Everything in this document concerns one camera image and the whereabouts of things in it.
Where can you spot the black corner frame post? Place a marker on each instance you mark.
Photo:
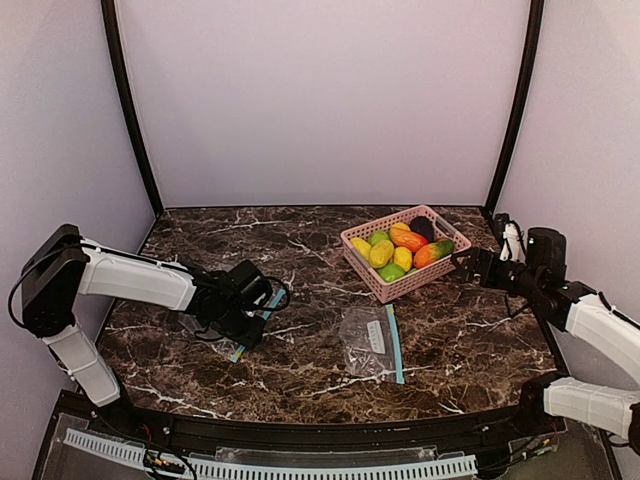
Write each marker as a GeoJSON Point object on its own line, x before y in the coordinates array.
{"type": "Point", "coordinates": [525, 74]}
{"type": "Point", "coordinates": [128, 108]}

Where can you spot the black left corner frame post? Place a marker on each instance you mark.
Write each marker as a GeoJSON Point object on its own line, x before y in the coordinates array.
{"type": "Point", "coordinates": [128, 108]}

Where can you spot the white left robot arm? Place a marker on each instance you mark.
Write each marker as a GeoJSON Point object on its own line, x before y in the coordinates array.
{"type": "Point", "coordinates": [68, 266]}

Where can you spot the pink perforated plastic basket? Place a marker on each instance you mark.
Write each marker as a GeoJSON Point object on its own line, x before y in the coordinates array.
{"type": "Point", "coordinates": [388, 291]}

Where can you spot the green orange toy mango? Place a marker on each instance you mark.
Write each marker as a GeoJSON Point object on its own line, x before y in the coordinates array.
{"type": "Point", "coordinates": [433, 252]}

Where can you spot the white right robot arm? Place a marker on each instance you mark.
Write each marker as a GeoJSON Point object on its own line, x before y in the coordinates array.
{"type": "Point", "coordinates": [534, 269]}

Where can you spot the small yellow toy lemon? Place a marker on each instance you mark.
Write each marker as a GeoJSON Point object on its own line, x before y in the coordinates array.
{"type": "Point", "coordinates": [403, 257]}

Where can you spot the green toy lime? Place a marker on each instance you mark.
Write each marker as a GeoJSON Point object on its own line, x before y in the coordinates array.
{"type": "Point", "coordinates": [391, 272]}
{"type": "Point", "coordinates": [377, 237]}

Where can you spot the white slotted cable duct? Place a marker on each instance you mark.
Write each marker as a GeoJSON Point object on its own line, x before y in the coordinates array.
{"type": "Point", "coordinates": [236, 463]}

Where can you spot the yellow toy banana piece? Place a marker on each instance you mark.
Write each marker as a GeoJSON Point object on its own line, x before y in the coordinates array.
{"type": "Point", "coordinates": [362, 247]}

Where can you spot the large yellow toy fruit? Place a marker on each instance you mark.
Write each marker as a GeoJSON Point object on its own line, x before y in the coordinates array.
{"type": "Point", "coordinates": [381, 253]}

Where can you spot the clear zip bag on table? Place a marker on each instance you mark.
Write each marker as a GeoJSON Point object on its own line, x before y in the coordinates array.
{"type": "Point", "coordinates": [371, 343]}

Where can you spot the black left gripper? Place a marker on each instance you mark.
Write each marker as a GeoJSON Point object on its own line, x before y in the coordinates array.
{"type": "Point", "coordinates": [248, 335]}

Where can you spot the dark purple toy fruit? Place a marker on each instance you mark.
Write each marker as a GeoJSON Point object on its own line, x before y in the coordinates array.
{"type": "Point", "coordinates": [423, 226]}

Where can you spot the clear zip bag yellow slider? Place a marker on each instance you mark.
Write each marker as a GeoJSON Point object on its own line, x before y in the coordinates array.
{"type": "Point", "coordinates": [222, 345]}

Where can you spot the black right corner frame post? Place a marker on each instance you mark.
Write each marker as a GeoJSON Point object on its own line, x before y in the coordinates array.
{"type": "Point", "coordinates": [525, 74]}

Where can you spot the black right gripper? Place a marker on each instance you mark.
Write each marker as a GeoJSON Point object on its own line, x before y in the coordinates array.
{"type": "Point", "coordinates": [485, 267]}

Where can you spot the yellow toy fruit front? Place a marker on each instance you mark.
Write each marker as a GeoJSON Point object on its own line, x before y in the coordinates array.
{"type": "Point", "coordinates": [401, 226]}

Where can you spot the red orange toy mango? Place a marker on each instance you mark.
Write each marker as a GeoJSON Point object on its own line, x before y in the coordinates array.
{"type": "Point", "coordinates": [407, 239]}

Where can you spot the black front frame rail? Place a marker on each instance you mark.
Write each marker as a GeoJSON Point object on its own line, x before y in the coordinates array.
{"type": "Point", "coordinates": [493, 432]}

